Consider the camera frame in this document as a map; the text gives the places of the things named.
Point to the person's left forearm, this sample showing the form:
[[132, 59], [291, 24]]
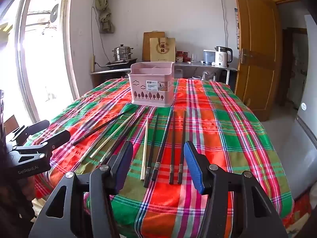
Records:
[[14, 203]]

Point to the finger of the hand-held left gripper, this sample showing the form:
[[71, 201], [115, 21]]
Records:
[[59, 140], [32, 129]]

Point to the wooden door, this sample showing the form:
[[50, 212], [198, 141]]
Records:
[[255, 42]]

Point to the stainless steel steamer pot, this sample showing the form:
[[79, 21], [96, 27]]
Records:
[[122, 53]]

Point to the stainless steel table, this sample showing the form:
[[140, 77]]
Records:
[[198, 65]]

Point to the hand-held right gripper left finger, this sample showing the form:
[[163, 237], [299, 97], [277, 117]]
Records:
[[123, 164]]

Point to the outdoor fan unit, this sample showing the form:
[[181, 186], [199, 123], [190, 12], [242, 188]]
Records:
[[54, 14]]

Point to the white framed window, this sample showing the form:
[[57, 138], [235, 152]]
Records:
[[19, 67]]

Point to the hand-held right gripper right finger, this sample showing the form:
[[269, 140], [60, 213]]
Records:
[[192, 164]]

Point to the white round tub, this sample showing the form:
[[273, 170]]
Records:
[[196, 77]]

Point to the translucent plastic jug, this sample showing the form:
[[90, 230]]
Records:
[[178, 73]]

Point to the clear drinking glass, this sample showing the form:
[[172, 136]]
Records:
[[193, 58]]

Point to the wooden cutting board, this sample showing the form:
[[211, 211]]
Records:
[[146, 44]]

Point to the pink plastic utensil basket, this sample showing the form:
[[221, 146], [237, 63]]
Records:
[[138, 84]]

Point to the grey refrigerator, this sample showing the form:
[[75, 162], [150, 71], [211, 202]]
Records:
[[302, 133]]

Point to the plaid tablecloth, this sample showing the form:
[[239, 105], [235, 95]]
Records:
[[218, 129]]

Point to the black chopstick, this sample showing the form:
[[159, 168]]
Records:
[[172, 148], [151, 148], [182, 141], [162, 146], [99, 129], [131, 128]]

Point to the wall calendar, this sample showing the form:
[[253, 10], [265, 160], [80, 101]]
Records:
[[237, 29]]

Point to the beige wooden chopstick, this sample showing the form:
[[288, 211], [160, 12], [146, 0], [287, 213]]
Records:
[[94, 149], [145, 148], [112, 135]]

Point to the white electric kettle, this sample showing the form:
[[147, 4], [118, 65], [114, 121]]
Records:
[[221, 58]]

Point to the tied beige curtain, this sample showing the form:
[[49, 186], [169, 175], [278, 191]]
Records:
[[105, 17]]

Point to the black induction cooker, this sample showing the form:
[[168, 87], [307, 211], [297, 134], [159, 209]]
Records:
[[121, 63]]

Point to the red lidded jar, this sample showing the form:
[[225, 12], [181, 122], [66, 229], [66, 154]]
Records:
[[185, 55], [179, 57]]

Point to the crumpled plastic bags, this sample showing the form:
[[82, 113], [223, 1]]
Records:
[[209, 76]]

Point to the grey-blue plastic container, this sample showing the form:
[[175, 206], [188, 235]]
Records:
[[208, 56]]

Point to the tan paper gift bag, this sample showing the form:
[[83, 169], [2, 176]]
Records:
[[162, 50]]

